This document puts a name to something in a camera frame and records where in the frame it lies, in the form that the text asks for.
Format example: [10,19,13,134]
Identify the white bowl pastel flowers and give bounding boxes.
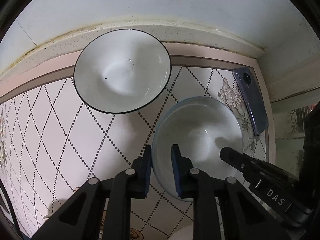
[151,96,243,198]

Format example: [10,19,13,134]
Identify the white plate pink flowers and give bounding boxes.
[168,224,193,240]

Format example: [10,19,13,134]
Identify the purple smartphone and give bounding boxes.
[232,67,268,136]

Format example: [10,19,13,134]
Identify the patterned pink table mat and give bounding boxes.
[1,43,274,237]

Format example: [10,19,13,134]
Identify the white bowl black rim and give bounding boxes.
[73,29,172,114]

